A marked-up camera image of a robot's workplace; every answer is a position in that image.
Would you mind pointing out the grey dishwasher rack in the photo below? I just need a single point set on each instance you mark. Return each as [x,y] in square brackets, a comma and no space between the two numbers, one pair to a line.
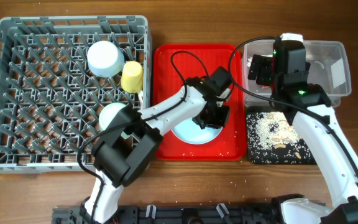
[49,99]

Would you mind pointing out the black tray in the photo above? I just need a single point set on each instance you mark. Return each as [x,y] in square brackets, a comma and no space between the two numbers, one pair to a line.
[278,155]

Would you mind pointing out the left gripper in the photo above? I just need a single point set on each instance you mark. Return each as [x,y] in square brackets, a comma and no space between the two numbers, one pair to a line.
[224,122]

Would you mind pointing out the light blue bowl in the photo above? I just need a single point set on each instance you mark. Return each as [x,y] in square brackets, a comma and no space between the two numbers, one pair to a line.
[105,59]

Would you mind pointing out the green bowl with food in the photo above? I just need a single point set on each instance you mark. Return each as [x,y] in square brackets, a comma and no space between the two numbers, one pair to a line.
[108,113]

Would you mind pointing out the white plastic fork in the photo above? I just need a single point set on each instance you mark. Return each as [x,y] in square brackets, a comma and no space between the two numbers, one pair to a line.
[140,95]

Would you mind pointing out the light blue plate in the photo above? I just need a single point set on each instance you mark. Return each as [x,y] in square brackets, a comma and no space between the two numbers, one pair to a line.
[189,132]

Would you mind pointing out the spilled rice and food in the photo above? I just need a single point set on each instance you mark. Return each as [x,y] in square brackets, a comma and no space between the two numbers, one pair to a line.
[275,130]

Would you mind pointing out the red plastic tray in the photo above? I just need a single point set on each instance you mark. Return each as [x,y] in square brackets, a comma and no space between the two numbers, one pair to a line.
[231,143]

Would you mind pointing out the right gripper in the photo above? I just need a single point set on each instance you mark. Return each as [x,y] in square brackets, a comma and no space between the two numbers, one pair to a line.
[265,64]

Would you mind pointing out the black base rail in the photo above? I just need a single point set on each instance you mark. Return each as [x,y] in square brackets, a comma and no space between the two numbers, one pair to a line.
[222,213]

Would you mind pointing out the yellow plastic cup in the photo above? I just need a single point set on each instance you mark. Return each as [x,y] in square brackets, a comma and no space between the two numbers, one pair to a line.
[132,77]

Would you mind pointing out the clear plastic bin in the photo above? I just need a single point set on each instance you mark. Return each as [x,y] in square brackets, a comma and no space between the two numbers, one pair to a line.
[328,67]

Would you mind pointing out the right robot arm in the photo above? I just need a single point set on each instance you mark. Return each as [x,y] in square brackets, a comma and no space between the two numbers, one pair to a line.
[308,109]

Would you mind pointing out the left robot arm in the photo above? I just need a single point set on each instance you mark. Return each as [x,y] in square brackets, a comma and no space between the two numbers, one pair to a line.
[124,149]

